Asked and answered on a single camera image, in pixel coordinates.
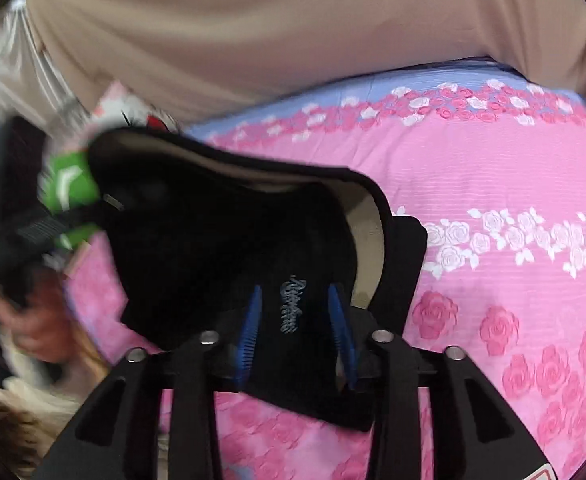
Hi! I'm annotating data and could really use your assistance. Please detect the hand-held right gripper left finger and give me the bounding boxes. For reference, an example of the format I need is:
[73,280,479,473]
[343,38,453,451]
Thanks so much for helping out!
[33,285,264,480]

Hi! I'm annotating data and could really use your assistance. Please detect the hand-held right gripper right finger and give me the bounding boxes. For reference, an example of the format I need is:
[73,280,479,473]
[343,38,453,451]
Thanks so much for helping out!
[329,284,554,480]

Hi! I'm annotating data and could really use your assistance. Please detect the black pants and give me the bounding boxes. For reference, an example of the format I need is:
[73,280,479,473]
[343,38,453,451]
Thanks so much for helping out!
[90,127,428,433]

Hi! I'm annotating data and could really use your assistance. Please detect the person's left hand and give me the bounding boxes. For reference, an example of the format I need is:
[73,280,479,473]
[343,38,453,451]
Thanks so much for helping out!
[0,275,81,366]

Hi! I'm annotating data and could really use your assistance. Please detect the white pleated curtain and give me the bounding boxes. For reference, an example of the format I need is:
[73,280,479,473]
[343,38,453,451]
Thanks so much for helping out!
[0,0,88,126]

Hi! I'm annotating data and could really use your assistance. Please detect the white cartoon face pillow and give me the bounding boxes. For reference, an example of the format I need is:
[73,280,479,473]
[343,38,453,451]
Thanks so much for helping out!
[90,80,178,133]

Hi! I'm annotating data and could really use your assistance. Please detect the pink rose print bedsheet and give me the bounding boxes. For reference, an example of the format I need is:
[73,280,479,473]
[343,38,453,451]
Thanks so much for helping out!
[63,60,586,480]

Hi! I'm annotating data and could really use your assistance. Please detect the brown and white fluffy cloth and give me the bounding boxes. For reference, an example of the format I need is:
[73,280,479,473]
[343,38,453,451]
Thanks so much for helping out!
[0,375,88,480]

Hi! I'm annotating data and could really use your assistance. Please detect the beige blanket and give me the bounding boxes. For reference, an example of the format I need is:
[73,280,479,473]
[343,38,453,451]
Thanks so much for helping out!
[23,0,586,131]

